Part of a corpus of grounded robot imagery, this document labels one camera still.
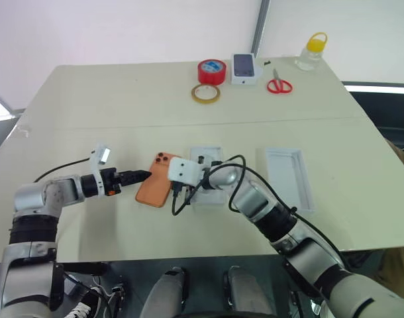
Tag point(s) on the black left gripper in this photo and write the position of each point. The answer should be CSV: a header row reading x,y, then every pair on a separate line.
x,y
110,182

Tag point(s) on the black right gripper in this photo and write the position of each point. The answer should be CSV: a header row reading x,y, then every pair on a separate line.
x,y
177,189

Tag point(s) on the orange smartphone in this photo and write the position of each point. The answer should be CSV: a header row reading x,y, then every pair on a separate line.
x,y
154,185

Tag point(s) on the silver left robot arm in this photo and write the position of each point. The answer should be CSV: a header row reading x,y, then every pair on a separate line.
x,y
39,198

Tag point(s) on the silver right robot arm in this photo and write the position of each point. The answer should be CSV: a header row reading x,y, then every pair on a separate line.
x,y
288,238

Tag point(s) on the white phone box base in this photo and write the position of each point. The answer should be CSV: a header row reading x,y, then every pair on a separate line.
x,y
211,152

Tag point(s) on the white phone box lid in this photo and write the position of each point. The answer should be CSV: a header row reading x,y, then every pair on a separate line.
x,y
289,179

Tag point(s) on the white printed phone box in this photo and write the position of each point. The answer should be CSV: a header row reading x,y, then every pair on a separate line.
x,y
244,68

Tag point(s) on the clear jar with yellow lid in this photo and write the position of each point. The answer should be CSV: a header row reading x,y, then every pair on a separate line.
x,y
309,54

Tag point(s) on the clear yellowish tape roll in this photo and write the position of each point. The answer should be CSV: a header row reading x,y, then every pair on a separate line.
x,y
205,99

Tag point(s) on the dark rounded robot leg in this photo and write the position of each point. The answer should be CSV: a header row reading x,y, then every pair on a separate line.
x,y
245,295
169,295

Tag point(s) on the red tape roll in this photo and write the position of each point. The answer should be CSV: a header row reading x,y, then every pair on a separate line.
x,y
211,74

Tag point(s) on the white laced sneaker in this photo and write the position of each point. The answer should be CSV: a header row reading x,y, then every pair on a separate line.
x,y
80,308

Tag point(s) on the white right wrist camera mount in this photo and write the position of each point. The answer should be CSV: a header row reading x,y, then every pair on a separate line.
x,y
185,171

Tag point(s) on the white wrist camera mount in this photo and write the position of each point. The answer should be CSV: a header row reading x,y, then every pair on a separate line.
x,y
185,171
101,158

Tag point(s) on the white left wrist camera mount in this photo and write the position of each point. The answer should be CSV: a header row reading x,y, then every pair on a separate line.
x,y
101,158

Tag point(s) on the grey window frame post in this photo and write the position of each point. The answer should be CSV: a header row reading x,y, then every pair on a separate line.
x,y
262,26

